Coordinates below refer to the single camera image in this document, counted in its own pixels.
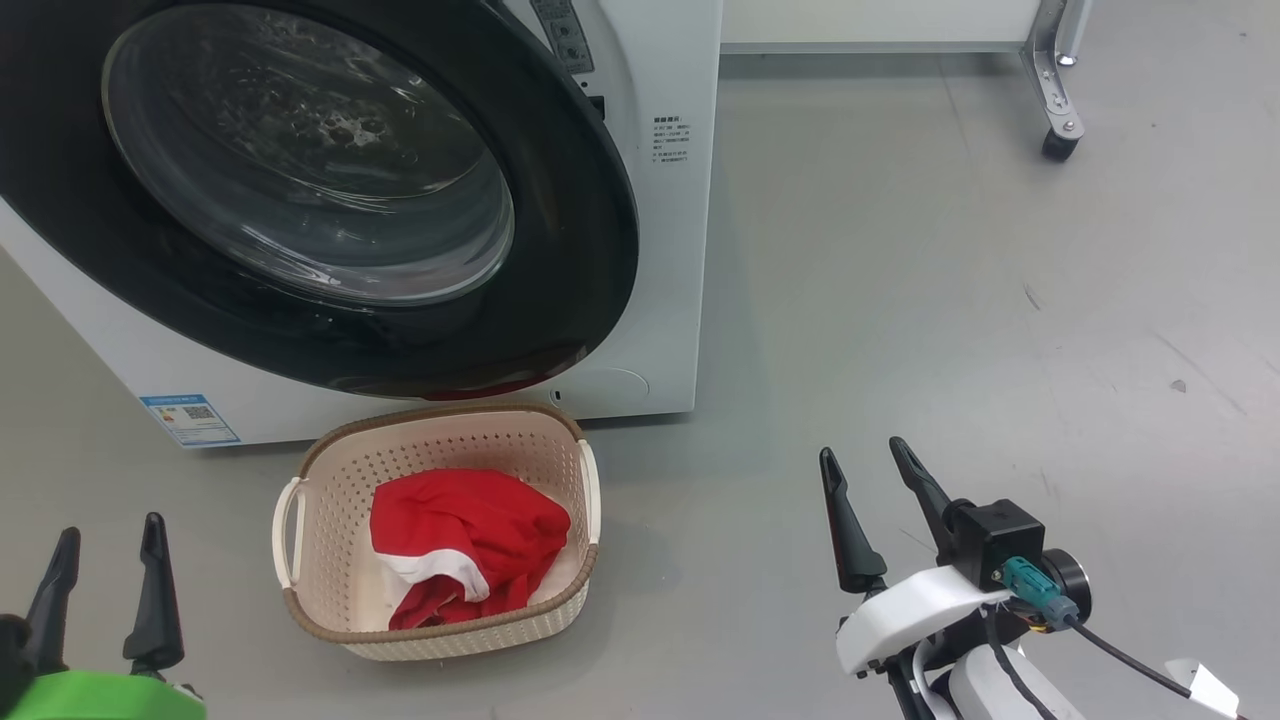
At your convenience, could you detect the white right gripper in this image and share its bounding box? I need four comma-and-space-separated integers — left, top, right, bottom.
819, 436, 1017, 677

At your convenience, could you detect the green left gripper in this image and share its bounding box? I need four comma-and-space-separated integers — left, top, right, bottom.
0, 513, 208, 720

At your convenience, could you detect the red and white garment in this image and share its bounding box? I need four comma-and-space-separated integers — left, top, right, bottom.
370, 468, 573, 631

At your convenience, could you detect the washing machine glass door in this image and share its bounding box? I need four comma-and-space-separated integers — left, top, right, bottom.
0, 0, 641, 401

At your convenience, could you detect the cream basket with brown rim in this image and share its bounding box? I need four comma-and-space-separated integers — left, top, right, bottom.
272, 404, 602, 662

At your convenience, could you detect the white front-load washing machine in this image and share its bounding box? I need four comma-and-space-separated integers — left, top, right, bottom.
0, 0, 723, 448

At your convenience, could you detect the blue energy label sticker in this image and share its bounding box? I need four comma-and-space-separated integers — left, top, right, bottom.
138, 393, 241, 448

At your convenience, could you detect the small printed text sticker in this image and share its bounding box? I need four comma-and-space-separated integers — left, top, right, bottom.
652, 115, 691, 164

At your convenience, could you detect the white cabinet panel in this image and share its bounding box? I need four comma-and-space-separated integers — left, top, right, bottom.
720, 0, 1046, 54

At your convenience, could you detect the grey warning sticker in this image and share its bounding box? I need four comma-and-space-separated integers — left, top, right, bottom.
530, 0, 596, 76

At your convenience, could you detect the teal cable connector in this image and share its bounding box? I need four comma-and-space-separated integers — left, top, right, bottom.
1000, 557, 1081, 629

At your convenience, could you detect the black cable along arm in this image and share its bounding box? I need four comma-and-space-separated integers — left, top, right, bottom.
983, 610, 1059, 720

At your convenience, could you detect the thin black camera cable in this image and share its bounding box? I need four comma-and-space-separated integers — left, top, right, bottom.
1065, 615, 1251, 720

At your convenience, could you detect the silver metal frame leg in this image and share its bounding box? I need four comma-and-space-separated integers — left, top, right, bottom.
1020, 0, 1093, 141

